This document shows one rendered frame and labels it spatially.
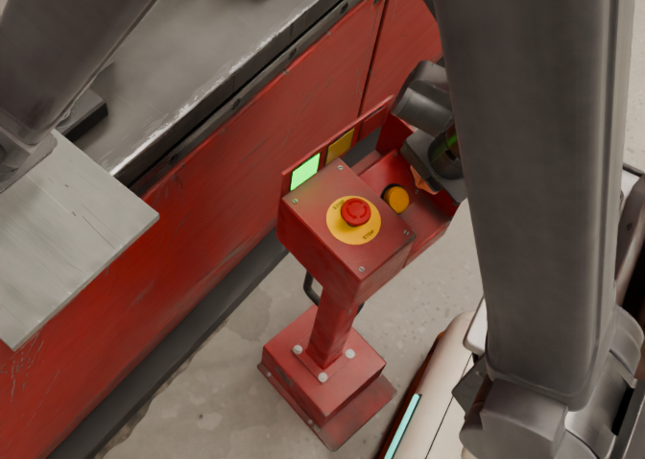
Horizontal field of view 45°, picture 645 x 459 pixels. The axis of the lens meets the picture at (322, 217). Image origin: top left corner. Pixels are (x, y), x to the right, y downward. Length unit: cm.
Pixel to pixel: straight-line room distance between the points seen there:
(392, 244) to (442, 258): 90
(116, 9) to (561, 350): 25
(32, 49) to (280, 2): 71
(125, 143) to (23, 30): 56
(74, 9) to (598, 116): 23
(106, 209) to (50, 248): 6
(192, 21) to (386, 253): 40
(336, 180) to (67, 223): 41
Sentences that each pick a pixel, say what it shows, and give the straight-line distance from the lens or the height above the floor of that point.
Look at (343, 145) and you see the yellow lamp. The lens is 105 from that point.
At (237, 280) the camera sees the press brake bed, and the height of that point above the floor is 5.
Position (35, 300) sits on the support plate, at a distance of 75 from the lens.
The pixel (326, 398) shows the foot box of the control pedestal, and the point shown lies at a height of 12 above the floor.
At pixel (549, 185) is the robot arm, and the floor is 145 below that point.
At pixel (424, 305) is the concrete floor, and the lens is 186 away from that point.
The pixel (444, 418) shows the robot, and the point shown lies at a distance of 149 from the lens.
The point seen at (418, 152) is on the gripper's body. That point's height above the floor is 90.
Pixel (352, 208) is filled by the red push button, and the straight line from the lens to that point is 100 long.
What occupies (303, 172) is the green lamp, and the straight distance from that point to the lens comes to 102.
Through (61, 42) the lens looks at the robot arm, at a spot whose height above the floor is 138.
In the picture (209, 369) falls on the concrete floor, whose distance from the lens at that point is 176.
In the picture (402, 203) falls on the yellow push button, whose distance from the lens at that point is 112.
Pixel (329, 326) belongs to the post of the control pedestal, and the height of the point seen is 34.
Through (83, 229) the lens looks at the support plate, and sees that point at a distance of 78.
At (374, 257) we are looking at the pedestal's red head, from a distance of 101.
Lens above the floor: 168
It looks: 61 degrees down
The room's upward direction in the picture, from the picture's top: 12 degrees clockwise
